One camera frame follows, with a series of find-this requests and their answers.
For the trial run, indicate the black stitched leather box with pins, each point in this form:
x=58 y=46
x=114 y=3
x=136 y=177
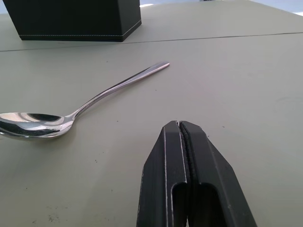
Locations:
x=71 y=19

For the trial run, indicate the silver metal spoon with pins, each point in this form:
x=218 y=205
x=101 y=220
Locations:
x=40 y=123

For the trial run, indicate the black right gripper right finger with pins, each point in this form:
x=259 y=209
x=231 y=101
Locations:
x=213 y=175

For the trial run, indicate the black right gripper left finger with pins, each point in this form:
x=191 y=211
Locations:
x=163 y=170

